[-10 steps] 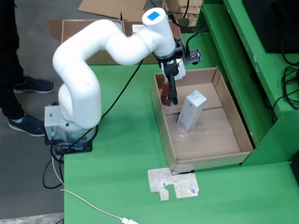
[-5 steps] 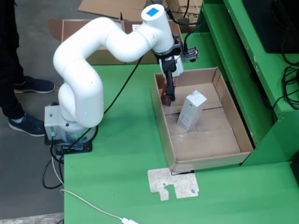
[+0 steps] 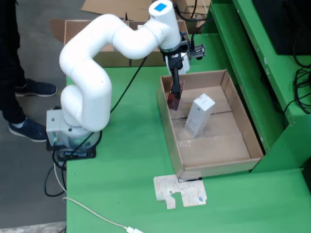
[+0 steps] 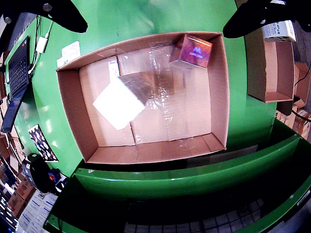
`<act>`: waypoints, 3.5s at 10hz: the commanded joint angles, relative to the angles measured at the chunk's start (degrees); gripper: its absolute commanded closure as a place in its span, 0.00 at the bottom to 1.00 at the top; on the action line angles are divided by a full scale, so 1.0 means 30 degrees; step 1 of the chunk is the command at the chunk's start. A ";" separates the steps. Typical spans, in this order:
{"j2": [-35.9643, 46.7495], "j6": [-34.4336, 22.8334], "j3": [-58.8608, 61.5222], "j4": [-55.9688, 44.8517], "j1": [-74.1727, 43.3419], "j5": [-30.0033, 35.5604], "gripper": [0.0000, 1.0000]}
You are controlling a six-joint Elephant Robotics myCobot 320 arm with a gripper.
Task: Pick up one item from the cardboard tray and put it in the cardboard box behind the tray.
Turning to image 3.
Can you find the long black robot cable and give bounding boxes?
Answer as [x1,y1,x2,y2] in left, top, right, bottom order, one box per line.
[62,56,149,169]

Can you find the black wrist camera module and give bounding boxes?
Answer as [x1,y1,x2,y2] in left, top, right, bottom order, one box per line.
[189,43,207,60]

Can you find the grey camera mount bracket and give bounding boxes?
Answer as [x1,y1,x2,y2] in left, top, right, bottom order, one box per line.
[159,31,195,57]

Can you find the person's dark trouser legs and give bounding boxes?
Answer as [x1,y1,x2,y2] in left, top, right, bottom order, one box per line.
[0,0,27,124]

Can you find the flat cardboard sheet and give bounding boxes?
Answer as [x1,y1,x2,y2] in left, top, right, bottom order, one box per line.
[81,0,153,22]

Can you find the dark red carton box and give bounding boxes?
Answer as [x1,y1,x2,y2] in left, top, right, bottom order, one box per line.
[167,80,186,112]

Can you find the tall white carton box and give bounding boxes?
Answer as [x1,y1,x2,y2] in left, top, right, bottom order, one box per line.
[183,93,216,138]

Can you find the shallow cardboard tray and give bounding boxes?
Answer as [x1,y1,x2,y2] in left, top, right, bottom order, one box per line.
[156,69,265,180]

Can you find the white scribbled paper cutout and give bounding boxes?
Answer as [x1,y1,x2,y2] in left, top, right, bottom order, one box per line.
[153,174,208,210]

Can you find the black power cable loop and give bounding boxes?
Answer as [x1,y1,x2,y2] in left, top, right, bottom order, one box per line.
[43,145,68,198]

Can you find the brown cardboard boxes pile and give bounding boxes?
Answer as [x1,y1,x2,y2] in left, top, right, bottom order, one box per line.
[173,0,212,34]

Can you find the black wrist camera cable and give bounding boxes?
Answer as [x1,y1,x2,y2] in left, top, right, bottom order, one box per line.
[172,2,212,48]

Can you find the dark blue sneaker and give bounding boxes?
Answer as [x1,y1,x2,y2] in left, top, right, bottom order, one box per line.
[15,79,58,98]
[8,118,48,143]

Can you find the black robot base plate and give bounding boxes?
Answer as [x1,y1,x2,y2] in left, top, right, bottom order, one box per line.
[46,140,97,161]

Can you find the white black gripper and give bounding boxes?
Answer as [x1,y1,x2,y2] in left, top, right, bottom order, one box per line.
[164,50,191,100]

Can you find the white cable with charger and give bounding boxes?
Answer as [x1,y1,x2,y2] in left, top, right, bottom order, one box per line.
[53,163,146,233]

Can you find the cardboard box with divider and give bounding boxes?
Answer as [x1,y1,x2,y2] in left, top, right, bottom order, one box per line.
[49,18,195,68]

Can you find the green metal shelf unit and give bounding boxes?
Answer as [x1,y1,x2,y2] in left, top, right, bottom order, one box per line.
[201,0,311,174]

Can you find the black monitor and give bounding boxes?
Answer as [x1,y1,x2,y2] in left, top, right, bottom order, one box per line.
[251,0,311,56]

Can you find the black cable bundle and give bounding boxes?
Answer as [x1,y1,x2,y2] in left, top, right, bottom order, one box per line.
[283,36,311,115]

